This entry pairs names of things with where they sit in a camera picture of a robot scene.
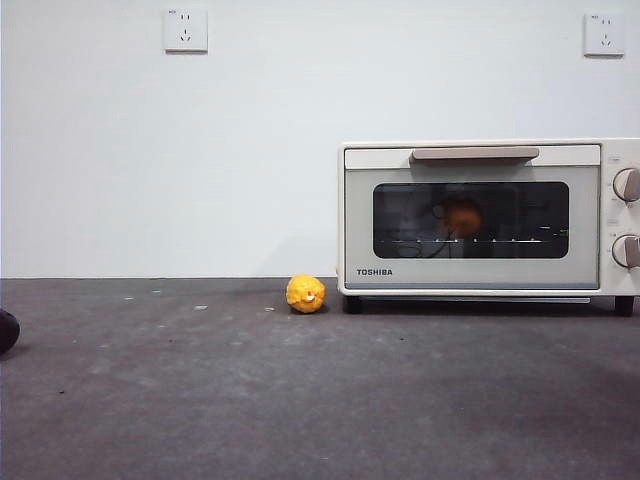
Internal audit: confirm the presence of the white wall power socket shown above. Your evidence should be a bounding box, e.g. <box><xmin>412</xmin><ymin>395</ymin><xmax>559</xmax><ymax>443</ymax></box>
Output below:
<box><xmin>583</xmin><ymin>13</ymin><xmax>626</xmax><ymax>58</ymax></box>
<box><xmin>164</xmin><ymin>8</ymin><xmax>209</xmax><ymax>55</ymax></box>

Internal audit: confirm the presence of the brown potato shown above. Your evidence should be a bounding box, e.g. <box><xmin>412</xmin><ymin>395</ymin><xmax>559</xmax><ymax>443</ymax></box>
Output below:
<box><xmin>446</xmin><ymin>197</ymin><xmax>484</xmax><ymax>237</ymax></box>

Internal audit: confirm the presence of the dark purple eggplant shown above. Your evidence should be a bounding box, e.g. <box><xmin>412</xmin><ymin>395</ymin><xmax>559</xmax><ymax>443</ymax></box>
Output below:
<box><xmin>0</xmin><ymin>309</ymin><xmax>21</xmax><ymax>355</ymax></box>

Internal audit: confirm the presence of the beige round oven knob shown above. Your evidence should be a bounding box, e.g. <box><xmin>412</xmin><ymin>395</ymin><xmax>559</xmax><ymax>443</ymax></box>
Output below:
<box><xmin>611</xmin><ymin>233</ymin><xmax>640</xmax><ymax>269</ymax></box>
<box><xmin>613</xmin><ymin>167</ymin><xmax>640</xmax><ymax>204</ymax></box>

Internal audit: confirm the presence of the metal wire oven rack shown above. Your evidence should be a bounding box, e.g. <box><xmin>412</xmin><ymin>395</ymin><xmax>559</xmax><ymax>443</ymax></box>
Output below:
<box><xmin>377</xmin><ymin>237</ymin><xmax>566</xmax><ymax>246</ymax></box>

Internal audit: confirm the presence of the white Toshiba toaster oven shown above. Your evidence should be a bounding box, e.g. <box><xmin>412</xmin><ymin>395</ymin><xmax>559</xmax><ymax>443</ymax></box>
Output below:
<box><xmin>337</xmin><ymin>138</ymin><xmax>640</xmax><ymax>317</ymax></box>

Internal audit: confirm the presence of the glass oven door with handle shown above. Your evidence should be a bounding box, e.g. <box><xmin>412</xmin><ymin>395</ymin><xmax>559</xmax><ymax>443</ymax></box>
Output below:
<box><xmin>342</xmin><ymin>144</ymin><xmax>601</xmax><ymax>291</ymax></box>

